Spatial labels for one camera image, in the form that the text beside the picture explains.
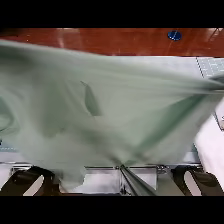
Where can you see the silver frame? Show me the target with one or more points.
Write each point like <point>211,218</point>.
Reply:
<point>100,181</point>

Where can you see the blue round disc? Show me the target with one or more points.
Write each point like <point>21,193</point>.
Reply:
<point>174,35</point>

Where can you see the pale green T-shirt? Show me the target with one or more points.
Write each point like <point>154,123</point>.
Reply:
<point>126,103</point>

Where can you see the white garment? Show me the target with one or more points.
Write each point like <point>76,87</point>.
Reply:
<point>210,150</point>

